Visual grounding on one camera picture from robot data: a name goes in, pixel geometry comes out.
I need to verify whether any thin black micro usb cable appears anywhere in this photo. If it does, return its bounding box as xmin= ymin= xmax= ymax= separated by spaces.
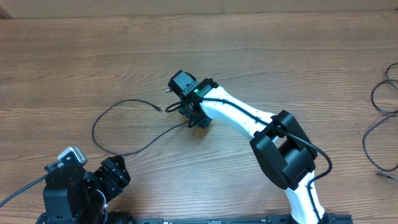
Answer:
xmin=91 ymin=86 xmax=190 ymax=157

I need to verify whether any thick black cable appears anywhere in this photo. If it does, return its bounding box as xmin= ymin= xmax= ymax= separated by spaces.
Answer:
xmin=362 ymin=62 xmax=398 ymax=183

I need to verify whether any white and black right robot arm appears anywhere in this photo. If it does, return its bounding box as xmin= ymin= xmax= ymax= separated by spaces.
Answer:
xmin=166 ymin=70 xmax=327 ymax=223

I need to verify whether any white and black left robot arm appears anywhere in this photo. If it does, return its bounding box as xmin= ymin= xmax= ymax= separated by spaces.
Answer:
xmin=36 ymin=152 xmax=135 ymax=224

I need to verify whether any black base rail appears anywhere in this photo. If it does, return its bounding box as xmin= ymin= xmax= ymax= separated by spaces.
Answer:
xmin=105 ymin=213 xmax=354 ymax=224

